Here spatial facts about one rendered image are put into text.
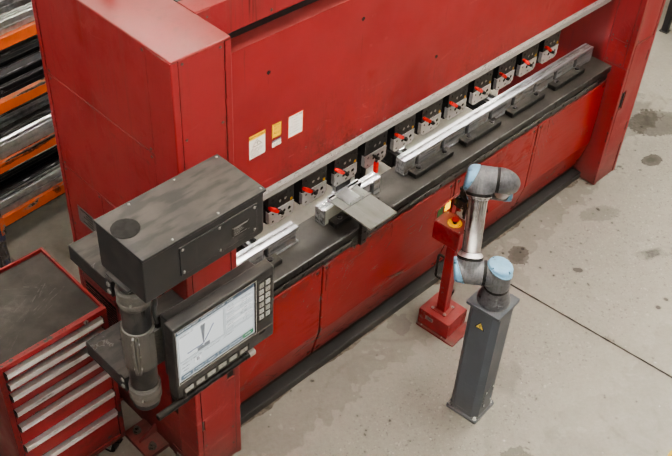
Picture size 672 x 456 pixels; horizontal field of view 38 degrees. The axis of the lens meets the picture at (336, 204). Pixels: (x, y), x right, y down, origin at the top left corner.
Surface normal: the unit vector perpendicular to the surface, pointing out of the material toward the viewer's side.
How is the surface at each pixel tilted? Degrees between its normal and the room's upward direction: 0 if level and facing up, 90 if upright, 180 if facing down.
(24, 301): 0
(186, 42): 0
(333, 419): 0
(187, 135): 90
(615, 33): 90
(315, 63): 90
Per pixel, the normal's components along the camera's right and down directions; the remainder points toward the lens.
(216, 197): 0.06, -0.75
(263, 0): 0.70, 0.49
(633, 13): -0.71, 0.44
